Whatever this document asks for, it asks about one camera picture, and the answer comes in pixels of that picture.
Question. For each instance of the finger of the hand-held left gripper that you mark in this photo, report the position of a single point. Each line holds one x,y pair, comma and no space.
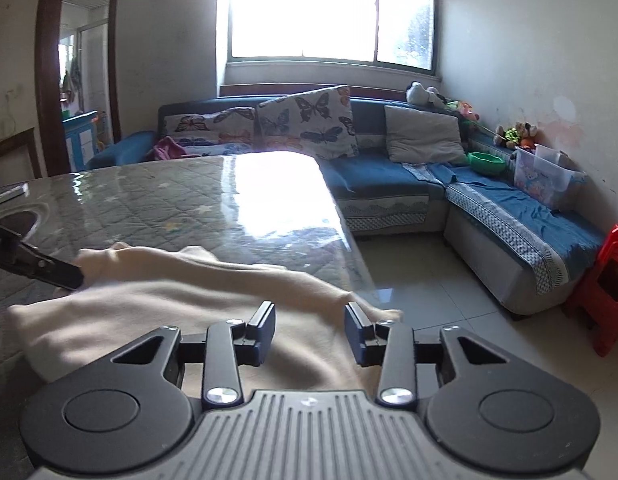
49,270

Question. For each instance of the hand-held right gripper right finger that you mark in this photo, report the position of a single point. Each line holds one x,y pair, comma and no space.
356,337

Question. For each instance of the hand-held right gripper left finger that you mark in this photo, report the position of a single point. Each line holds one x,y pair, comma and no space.
265,335

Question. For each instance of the cream knit garment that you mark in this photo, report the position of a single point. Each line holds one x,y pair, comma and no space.
189,300

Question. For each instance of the hanging clothes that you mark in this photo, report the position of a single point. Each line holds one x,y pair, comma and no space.
71,75

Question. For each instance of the black round cooktop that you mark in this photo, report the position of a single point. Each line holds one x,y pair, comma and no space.
19,220

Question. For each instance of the remote control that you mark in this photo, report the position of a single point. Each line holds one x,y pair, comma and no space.
9,195

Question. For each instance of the dark wooden sideboard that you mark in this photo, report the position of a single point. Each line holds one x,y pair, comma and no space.
14,155

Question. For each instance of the blue cabinet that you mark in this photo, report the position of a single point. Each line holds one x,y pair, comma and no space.
81,140

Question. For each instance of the grey quilted star table cover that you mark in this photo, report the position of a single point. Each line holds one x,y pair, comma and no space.
164,200

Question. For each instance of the blue corner sofa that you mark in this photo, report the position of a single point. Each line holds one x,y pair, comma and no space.
379,180

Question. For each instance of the pink cloth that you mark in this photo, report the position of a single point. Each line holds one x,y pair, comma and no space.
169,149

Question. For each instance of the blue patterned sofa cover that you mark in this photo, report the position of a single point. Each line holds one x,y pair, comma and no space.
529,215

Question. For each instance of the grey cushion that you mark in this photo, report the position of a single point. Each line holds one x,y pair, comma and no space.
424,135

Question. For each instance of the long butterfly print cushion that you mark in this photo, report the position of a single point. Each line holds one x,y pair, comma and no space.
209,125

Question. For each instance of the green plastic bowl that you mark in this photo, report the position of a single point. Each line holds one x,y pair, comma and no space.
486,162

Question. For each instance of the large butterfly print cushion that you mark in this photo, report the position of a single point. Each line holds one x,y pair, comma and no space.
309,120

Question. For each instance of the clear plastic storage box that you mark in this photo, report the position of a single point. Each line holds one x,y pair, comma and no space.
544,180

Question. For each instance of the panda plush toy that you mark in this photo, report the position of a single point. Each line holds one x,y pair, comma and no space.
416,94

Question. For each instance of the colourful plush toys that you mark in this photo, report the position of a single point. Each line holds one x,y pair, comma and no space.
464,110

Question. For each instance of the red plastic stool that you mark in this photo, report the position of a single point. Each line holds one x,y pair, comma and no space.
604,285

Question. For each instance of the brown plush toys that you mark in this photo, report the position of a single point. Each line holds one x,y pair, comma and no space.
514,135

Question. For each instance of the window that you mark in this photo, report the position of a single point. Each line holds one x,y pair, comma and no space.
299,10

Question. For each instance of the dark wooden door frame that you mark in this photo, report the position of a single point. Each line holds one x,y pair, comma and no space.
46,85

